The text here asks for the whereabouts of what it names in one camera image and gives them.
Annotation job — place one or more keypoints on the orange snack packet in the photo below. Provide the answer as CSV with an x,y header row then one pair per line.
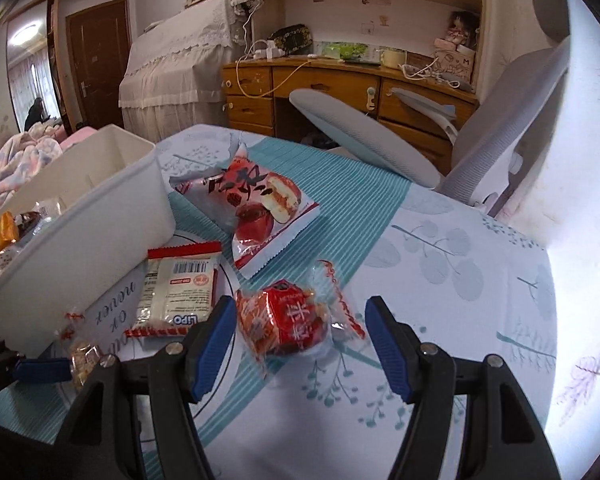
x,y
4,235

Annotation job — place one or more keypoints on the wall mirror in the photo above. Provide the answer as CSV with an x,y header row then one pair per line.
x,y
30,70

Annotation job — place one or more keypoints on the black embroidered bag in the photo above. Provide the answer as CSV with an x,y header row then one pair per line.
x,y
292,39

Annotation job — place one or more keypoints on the doll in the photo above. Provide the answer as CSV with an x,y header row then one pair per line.
x,y
462,27

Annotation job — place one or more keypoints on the grey office chair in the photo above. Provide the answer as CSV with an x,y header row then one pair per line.
x,y
485,130

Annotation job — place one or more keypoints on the brown wooden door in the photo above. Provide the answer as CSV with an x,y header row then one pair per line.
x,y
97,60

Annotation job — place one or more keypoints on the dark brown snack packet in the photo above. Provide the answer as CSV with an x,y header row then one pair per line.
x,y
30,221

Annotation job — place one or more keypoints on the green packet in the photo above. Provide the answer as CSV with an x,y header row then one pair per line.
x,y
345,50

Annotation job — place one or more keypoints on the wooden bookshelf hutch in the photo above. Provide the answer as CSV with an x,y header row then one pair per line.
x,y
370,10

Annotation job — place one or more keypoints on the leaf print tablecloth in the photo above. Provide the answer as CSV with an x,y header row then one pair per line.
x,y
455,310

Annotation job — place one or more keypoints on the white plastic bin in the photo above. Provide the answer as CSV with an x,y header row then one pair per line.
x,y
90,240

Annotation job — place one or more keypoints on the red round cake packet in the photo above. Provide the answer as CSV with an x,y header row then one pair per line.
x,y
285,320

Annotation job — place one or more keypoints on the large red pastry packet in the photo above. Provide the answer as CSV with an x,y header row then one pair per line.
x,y
260,205

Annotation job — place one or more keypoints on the white red-edged snack packet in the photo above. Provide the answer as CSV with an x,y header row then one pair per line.
x,y
180,285

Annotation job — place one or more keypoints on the doodled cardboard box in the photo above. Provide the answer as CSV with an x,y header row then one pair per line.
x,y
455,65

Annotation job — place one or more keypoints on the lace-covered piano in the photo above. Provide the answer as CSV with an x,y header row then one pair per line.
x,y
180,60

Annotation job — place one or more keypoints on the small clear nut packet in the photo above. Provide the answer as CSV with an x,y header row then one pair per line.
x,y
85,355

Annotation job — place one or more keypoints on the wooden desk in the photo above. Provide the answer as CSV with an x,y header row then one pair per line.
x,y
330,87

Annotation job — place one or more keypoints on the pink blanket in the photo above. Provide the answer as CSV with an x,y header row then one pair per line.
x,y
25,160

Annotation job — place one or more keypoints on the white power strip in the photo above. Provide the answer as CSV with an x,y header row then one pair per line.
x,y
266,50

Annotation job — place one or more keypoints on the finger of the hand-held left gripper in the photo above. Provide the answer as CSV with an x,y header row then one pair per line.
x,y
42,370

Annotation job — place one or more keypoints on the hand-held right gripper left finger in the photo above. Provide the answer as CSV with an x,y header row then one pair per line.
x,y
215,347

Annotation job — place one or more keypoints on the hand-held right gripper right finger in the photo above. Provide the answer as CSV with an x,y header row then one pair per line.
x,y
387,350

